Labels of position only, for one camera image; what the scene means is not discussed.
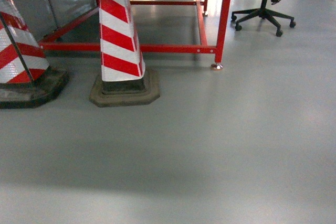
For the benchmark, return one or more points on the red white traffic cone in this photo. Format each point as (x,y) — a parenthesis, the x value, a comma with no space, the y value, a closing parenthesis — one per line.
(124,78)

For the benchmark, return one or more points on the red white cone left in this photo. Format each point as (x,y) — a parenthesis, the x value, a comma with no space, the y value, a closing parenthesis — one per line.
(27,79)

